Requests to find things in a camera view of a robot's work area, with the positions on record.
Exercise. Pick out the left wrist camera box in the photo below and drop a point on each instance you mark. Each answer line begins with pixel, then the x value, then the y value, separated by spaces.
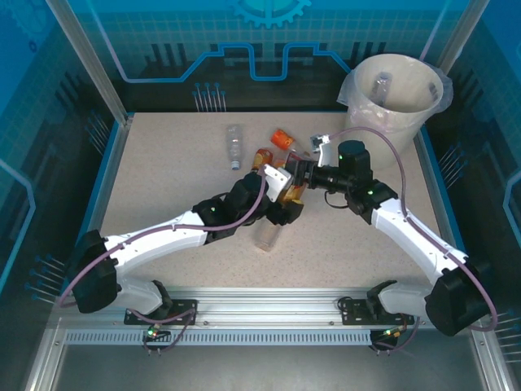
pixel 277 179

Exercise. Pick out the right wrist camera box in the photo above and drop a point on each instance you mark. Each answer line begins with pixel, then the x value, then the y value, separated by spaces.
pixel 324 152

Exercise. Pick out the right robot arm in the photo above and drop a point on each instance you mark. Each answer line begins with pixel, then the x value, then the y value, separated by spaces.
pixel 407 240

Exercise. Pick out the clear plastic bin liner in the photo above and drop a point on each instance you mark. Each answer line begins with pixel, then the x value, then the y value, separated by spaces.
pixel 346 91

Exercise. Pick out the aluminium table side rail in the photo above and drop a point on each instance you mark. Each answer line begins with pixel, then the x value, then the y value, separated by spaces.
pixel 437 183
pixel 110 183

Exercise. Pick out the crushed clear plastic bottle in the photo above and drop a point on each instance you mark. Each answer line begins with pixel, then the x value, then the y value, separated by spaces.
pixel 235 144

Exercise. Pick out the grey metal panel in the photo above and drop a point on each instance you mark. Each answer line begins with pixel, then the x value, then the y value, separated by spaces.
pixel 264 370

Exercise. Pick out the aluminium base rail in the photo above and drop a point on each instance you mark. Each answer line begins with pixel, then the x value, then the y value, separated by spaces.
pixel 264 305

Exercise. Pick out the cream plastic bin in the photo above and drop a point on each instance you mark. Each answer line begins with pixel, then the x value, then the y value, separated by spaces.
pixel 403 122

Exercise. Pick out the yellow orange juice bottle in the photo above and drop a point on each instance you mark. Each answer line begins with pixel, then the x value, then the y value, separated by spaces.
pixel 264 156

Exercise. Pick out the aluminium frame post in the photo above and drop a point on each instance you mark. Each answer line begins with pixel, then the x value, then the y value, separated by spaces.
pixel 87 49
pixel 456 20

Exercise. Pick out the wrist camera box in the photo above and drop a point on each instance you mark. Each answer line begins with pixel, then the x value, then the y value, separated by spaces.
pixel 277 179
pixel 324 152

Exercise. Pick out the wide bottle green neck band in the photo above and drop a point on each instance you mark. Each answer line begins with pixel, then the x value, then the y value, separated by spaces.
pixel 268 236

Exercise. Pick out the orange label orange cap bottle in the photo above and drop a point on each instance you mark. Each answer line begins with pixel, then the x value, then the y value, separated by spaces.
pixel 283 138

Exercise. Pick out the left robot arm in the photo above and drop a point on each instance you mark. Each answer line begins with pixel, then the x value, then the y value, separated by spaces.
pixel 163 244

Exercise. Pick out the bluish clear water bottle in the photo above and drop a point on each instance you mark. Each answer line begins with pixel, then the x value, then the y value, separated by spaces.
pixel 382 89

